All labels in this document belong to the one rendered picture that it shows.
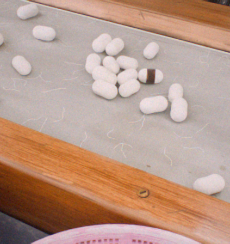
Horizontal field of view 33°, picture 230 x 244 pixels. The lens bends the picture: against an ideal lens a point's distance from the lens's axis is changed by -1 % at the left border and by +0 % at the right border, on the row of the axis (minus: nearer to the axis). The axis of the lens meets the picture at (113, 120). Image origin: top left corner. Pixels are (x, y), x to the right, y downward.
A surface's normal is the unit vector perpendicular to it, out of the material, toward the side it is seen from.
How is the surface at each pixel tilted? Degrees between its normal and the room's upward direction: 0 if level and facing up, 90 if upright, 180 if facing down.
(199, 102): 0
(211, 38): 45
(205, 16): 0
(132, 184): 0
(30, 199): 90
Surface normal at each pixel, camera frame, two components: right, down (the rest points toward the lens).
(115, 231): 0.05, 0.43
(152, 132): 0.04, -0.76
